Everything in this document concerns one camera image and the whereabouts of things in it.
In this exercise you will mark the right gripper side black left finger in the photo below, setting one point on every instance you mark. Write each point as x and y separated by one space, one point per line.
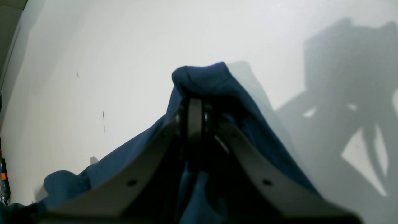
144 192

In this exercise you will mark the right gripper side right finger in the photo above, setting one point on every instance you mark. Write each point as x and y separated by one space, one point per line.
255 191

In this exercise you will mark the blue T-shirt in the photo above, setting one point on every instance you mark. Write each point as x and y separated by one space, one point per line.
196 204

